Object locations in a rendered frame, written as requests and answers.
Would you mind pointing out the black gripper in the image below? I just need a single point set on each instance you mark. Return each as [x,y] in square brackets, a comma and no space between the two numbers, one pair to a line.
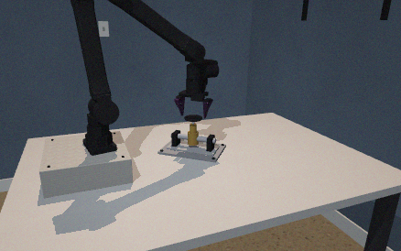
[194,92]

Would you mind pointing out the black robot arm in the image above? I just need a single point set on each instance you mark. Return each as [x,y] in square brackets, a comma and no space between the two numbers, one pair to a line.
[103,111]

